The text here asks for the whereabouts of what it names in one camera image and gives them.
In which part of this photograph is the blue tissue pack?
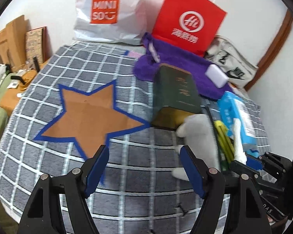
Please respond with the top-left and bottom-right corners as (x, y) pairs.
(217, 91), (259, 157)

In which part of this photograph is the grey Nike waist bag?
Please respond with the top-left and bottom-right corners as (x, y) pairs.
(204, 35), (258, 89)

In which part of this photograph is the brown star blue border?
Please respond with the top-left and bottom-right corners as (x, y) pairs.
(32, 79), (151, 185)

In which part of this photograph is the white cotton glove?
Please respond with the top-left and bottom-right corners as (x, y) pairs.
(175, 114), (221, 170)

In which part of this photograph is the white Miniso plastic bag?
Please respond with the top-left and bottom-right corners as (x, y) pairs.
(73, 0), (147, 45)

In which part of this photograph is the brown wooden door frame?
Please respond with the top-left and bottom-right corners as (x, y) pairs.
(245, 9), (293, 91)

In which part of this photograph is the dark green gold box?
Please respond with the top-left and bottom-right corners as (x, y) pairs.
(151, 63), (202, 130)

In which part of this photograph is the framed picture board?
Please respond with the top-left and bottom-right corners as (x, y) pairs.
(25, 27), (47, 64)

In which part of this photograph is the grey white checked bedspread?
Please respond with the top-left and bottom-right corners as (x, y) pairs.
(0, 43), (202, 233)

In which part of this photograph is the purple fluffy towel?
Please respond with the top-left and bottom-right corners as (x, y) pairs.
(133, 32), (233, 100)

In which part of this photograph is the wooden headboard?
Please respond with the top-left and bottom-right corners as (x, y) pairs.
(0, 15), (27, 72)

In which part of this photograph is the red Haidilao paper bag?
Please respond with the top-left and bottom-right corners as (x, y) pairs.
(152, 0), (227, 57)

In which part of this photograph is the orange bedside table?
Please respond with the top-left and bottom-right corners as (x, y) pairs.
(0, 58), (51, 117)

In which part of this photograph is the white foam block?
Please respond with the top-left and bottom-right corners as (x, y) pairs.
(205, 64), (229, 88)

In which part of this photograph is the yellow black pouch bag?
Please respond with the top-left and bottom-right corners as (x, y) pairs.
(214, 121), (234, 172)

